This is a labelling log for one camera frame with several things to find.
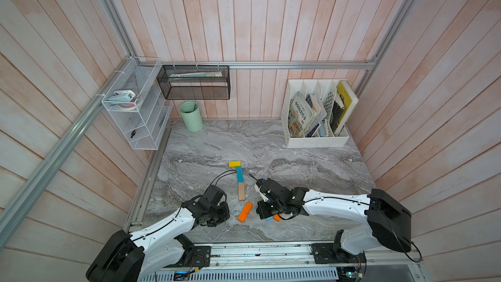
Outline natural wood block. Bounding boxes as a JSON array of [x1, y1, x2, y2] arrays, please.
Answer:
[[237, 182, 246, 201]]

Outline teal block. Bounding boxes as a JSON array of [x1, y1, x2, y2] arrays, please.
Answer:
[[235, 166, 245, 184]]

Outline short yellow block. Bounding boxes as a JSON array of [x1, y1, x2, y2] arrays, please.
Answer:
[[228, 161, 241, 168]]

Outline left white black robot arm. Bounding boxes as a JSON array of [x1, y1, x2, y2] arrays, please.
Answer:
[[86, 195, 230, 281]]

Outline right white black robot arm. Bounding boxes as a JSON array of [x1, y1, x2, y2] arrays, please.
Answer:
[[254, 180, 412, 262]]

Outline orange block left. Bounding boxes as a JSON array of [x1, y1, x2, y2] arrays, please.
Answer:
[[237, 202, 253, 223]]

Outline grey blue books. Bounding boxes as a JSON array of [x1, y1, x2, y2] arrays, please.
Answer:
[[305, 94, 327, 137]]

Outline white file organizer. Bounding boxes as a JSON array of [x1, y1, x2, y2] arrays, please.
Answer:
[[281, 80, 349, 148]]

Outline illustrated children's book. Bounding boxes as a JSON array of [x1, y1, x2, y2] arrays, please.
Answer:
[[288, 93, 317, 138]]

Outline mint green cup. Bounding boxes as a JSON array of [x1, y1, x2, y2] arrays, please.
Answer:
[[180, 101, 203, 133]]

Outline yellow book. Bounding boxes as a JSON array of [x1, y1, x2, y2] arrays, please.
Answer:
[[331, 80, 359, 136]]

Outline papers in black basket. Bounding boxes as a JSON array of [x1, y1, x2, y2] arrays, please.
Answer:
[[168, 71, 223, 83]]

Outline white tape dispenser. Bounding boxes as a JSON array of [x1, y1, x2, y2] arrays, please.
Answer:
[[106, 90, 136, 110]]

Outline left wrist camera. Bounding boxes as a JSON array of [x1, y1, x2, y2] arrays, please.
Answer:
[[200, 185, 226, 207]]

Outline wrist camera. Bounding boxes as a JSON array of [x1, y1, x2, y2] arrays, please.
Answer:
[[254, 178, 290, 202], [200, 185, 226, 207]]

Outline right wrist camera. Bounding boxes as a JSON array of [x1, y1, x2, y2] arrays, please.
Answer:
[[254, 178, 290, 202]]

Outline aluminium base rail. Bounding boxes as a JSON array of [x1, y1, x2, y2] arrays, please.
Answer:
[[97, 238, 424, 273]]

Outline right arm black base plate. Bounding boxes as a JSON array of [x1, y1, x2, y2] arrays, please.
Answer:
[[311, 243, 367, 265]]

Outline white wire shelf rack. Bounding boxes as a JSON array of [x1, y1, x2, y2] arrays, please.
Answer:
[[102, 57, 173, 150]]

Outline black mesh wall basket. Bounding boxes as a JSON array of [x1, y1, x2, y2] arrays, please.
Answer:
[[157, 65, 231, 101]]

